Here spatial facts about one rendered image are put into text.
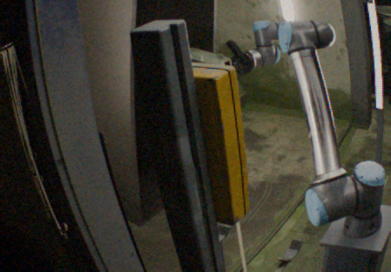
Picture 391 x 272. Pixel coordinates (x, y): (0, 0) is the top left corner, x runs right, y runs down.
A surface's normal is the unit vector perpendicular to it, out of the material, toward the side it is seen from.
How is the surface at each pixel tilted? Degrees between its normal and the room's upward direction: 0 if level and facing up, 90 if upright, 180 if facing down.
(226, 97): 90
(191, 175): 90
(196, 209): 90
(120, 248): 90
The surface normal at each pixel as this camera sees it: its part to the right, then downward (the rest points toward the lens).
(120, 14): -0.56, 0.41
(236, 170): 0.80, 0.14
